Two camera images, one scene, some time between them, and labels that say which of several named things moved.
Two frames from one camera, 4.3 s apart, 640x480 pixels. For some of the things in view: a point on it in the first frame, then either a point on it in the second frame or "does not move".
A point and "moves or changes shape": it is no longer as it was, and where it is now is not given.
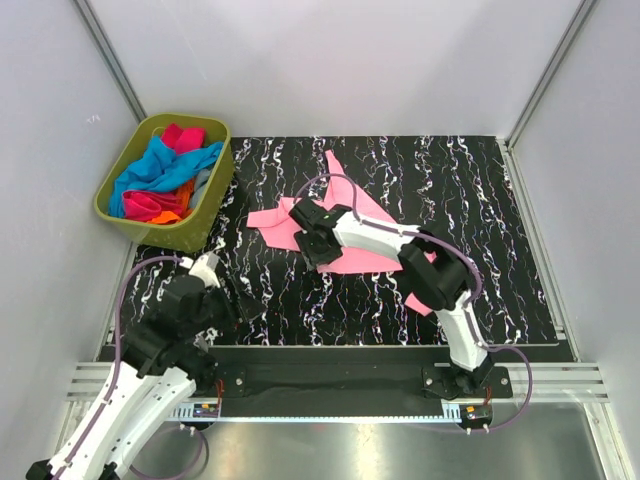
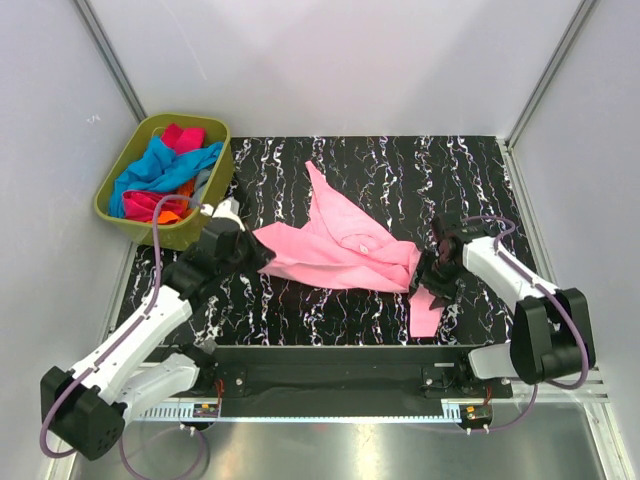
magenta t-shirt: [146, 206] does not move
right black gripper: [312, 259] → [442, 292]
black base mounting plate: [345, 379] does not move
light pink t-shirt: [310, 226] moves or changes shape
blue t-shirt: [161, 170] does not move
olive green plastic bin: [203, 221] does not move
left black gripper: [243, 306] → [261, 254]
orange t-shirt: [184, 196] does not move
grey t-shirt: [202, 176] does not move
